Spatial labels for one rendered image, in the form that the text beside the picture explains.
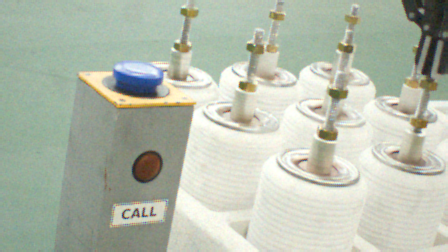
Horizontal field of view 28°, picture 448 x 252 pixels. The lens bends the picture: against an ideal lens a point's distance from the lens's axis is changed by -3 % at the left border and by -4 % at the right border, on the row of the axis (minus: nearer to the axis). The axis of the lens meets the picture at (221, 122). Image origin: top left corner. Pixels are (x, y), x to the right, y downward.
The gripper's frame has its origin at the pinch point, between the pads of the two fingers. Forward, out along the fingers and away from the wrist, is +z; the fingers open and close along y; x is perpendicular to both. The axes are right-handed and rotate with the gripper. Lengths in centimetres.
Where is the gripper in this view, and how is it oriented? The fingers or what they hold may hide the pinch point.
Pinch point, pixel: (434, 56)
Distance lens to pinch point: 87.2
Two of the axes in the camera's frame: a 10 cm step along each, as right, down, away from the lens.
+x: 6.1, -1.4, 7.8
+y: 7.7, 3.5, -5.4
